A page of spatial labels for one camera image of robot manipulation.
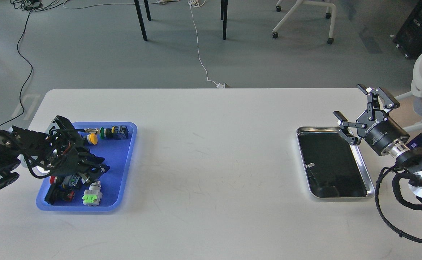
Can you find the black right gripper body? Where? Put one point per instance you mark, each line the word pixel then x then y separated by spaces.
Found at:
pixel 380 132

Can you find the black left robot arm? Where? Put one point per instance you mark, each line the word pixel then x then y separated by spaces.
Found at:
pixel 37 148

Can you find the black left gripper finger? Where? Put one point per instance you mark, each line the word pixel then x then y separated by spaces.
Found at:
pixel 94 161
pixel 92 173

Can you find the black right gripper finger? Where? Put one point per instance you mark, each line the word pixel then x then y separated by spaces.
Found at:
pixel 378 99
pixel 344 129

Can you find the yellow push button switch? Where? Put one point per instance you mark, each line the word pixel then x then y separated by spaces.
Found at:
pixel 90 139

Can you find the blue plastic tray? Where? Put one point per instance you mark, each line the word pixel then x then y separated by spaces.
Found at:
pixel 117 154

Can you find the green push button switch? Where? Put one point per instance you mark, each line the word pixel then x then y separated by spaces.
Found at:
pixel 117 132

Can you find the silver green selector switch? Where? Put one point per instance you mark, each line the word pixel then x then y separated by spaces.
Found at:
pixel 93 195

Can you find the shiny metal tray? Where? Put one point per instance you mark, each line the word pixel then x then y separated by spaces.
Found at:
pixel 334 169

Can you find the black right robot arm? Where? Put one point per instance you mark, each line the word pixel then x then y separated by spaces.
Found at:
pixel 407 180

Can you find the black red emergency switch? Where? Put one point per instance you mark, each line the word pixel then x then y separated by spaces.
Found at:
pixel 57 193

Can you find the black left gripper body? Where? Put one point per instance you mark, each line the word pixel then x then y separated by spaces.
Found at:
pixel 68 163

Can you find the red push button switch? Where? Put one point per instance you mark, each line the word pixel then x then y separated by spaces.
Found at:
pixel 67 182

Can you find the black equipment case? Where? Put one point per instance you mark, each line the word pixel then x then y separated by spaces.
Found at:
pixel 409 37

